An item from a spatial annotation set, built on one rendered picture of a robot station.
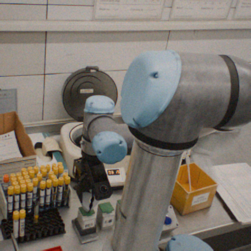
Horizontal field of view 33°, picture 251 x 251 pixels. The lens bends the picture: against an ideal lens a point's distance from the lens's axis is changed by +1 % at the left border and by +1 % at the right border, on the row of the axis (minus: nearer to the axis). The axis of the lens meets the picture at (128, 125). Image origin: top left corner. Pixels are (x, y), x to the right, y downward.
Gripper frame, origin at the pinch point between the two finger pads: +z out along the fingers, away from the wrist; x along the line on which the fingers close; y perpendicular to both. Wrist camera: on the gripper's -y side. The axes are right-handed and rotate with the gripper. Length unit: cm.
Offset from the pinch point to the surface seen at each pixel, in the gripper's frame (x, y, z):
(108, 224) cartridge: -7.2, -0.2, 7.9
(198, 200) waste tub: -38.7, -2.1, 4.3
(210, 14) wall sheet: -73, 57, -39
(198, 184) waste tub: -45.3, 6.6, 5.9
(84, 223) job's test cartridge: 1.7, -1.1, 3.9
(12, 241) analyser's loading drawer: 21.9, -0.1, 5.0
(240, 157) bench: -78, 20, 10
